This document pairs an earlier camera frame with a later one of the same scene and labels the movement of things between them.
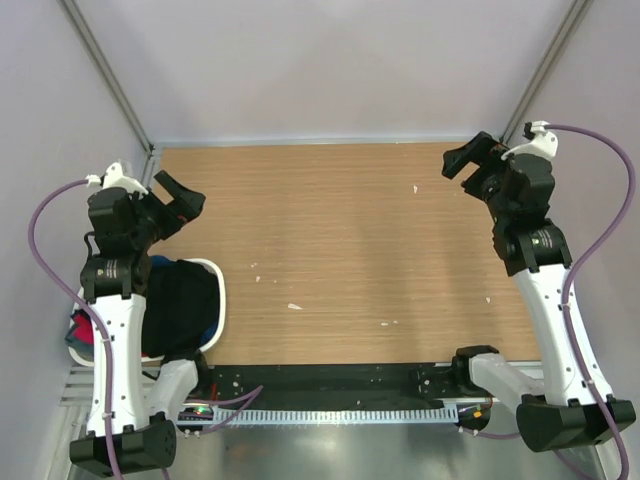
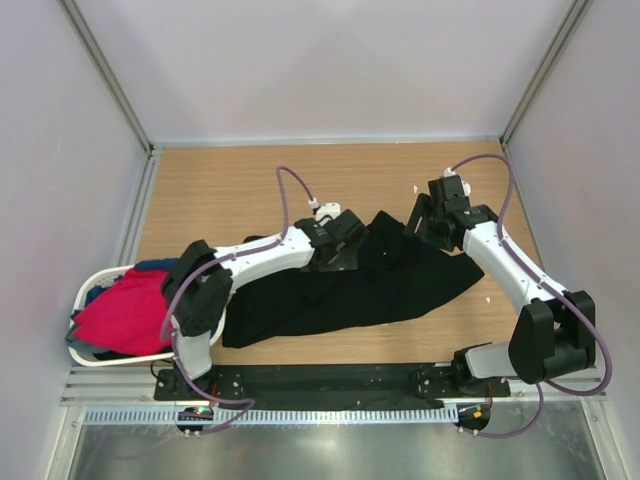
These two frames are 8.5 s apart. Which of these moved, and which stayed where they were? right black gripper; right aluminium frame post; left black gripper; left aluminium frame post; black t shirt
Moved: right black gripper; left black gripper; black t shirt
Stayed: right aluminium frame post; left aluminium frame post
